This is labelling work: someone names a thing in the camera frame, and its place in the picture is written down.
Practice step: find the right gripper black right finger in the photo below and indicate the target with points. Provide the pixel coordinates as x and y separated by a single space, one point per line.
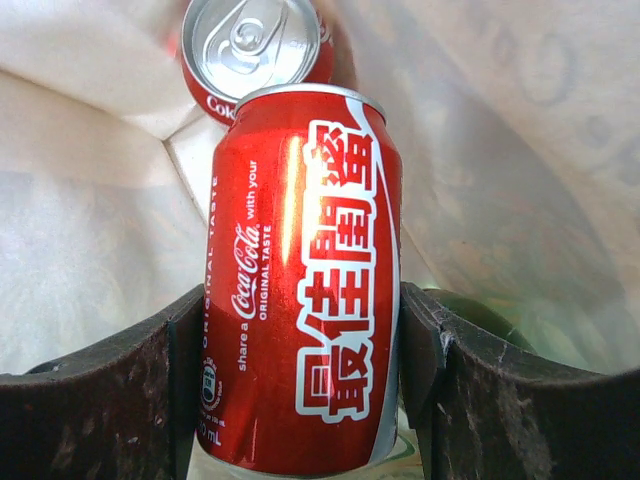
483 408

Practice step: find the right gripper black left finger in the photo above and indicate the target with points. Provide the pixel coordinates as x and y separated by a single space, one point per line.
122 408

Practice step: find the green Perrier bottle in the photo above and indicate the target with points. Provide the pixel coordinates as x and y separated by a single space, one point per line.
481 316

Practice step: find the red cola can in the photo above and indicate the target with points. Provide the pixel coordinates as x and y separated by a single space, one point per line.
231 48
299 364

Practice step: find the beige canvas tote bag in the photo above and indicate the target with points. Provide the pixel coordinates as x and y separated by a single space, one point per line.
517 123

